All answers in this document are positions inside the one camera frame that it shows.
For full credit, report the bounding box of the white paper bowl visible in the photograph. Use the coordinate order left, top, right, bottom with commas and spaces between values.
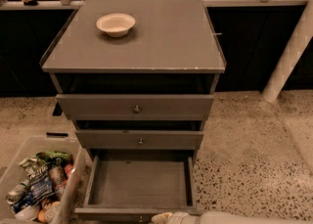
96, 13, 136, 37

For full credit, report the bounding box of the grey top drawer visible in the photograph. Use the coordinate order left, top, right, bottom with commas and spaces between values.
57, 94, 213, 120

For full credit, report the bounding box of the green snack bag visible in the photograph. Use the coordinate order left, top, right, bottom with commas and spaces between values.
36, 151, 73, 166

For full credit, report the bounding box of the white diagonal pole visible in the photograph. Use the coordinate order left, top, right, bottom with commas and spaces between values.
261, 0, 313, 103

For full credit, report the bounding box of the silver can in bin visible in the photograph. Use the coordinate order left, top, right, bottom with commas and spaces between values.
6, 179, 29, 204

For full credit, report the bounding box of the grey open bottom drawer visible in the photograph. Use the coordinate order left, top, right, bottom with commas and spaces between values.
75, 150, 198, 224

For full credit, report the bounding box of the clear plastic storage bin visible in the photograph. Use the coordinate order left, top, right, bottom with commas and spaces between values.
0, 137, 85, 224

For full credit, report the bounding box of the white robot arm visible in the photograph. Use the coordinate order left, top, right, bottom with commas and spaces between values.
151, 211, 313, 224

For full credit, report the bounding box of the grey drawer cabinet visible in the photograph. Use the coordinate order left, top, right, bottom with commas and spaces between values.
39, 0, 227, 157

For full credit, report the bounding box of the grey middle drawer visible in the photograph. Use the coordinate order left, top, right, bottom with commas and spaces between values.
76, 130, 203, 150

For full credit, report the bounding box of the dark blue chip bag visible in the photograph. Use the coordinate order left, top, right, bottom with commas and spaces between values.
12, 165, 54, 212

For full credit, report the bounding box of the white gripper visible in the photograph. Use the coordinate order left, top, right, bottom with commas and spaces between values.
151, 212, 199, 224

